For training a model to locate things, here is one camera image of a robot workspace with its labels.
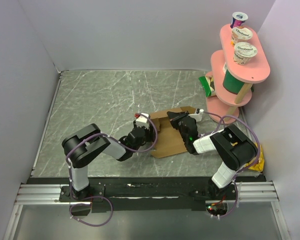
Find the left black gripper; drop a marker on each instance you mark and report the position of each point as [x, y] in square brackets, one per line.
[151, 135]

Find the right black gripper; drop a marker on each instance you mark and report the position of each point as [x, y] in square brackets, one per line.
[174, 117]

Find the brown cardboard box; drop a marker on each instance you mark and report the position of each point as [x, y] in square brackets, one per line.
[169, 141]

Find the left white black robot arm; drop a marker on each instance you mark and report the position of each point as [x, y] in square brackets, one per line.
[85, 145]

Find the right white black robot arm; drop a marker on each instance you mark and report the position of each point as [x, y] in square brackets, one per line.
[233, 146]

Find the green snack bag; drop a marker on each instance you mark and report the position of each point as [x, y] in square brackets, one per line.
[208, 85]

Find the green cylindrical can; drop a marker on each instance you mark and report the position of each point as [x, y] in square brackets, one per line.
[230, 83]

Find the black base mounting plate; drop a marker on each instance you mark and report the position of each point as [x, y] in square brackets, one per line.
[146, 193]

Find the front Chobani yogurt cup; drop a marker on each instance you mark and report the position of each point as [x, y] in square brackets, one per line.
[244, 52]

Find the chobani yogurt cup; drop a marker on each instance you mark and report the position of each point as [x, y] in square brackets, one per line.
[244, 52]
[240, 34]

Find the yellow chip bag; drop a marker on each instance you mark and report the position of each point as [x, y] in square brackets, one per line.
[259, 166]

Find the middle Chobani yogurt cup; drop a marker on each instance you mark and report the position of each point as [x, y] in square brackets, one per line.
[240, 34]

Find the purple lid yogurt cup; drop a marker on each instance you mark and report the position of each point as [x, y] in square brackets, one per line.
[238, 19]

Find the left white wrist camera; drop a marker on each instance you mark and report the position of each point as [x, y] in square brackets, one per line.
[142, 120]

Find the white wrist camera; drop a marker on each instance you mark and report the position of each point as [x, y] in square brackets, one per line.
[142, 120]
[198, 114]

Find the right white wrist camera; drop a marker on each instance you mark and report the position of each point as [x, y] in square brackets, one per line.
[198, 114]

